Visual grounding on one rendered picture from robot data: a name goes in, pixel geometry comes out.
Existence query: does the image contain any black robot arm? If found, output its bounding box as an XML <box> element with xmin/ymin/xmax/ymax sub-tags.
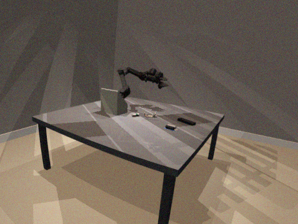
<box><xmin>118</xmin><ymin>67</ymin><xmax>157</xmax><ymax>99</ymax></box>

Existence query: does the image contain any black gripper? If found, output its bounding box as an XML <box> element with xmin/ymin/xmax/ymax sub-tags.
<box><xmin>151</xmin><ymin>72</ymin><xmax>169</xmax><ymax>89</ymax></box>

